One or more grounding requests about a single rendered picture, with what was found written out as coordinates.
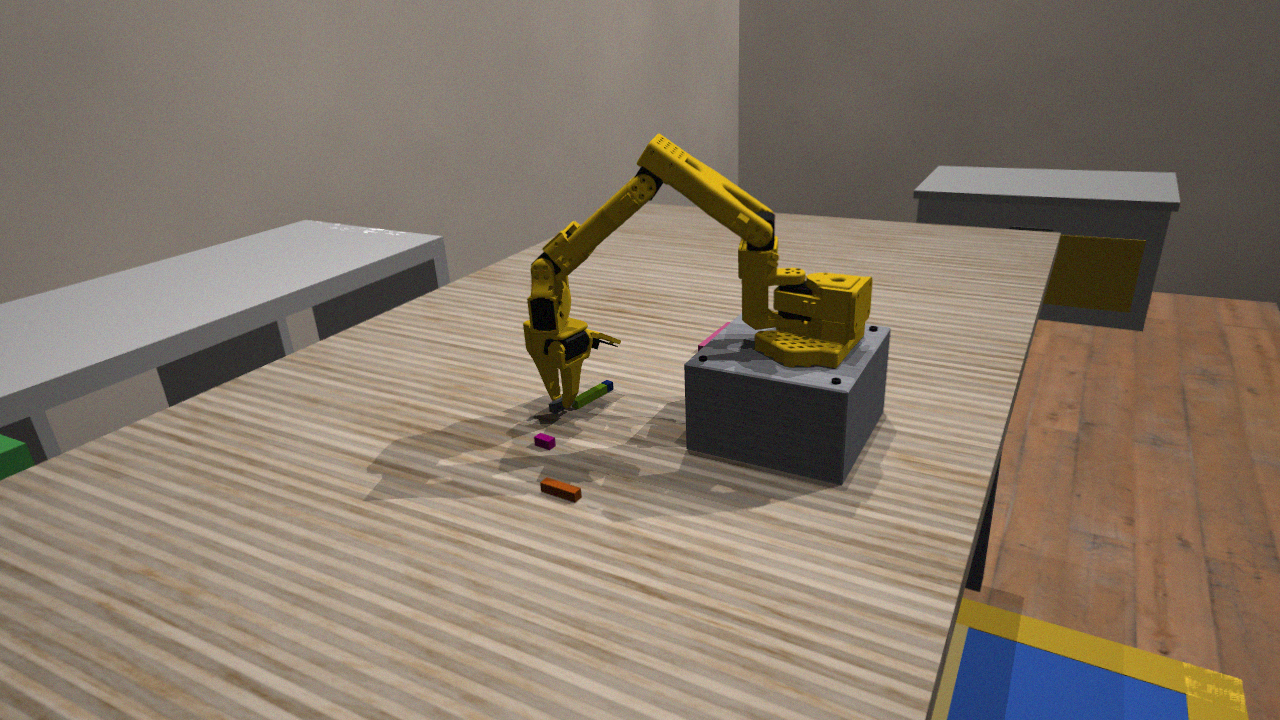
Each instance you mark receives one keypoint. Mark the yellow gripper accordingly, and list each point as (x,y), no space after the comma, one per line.
(565,351)

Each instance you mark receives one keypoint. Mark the orange rectangular rod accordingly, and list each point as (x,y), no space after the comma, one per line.
(560,489)

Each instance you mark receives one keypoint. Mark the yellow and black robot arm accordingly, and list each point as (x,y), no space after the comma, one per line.
(823,300)

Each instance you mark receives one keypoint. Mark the lime green rod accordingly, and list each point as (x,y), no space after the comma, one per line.
(590,395)

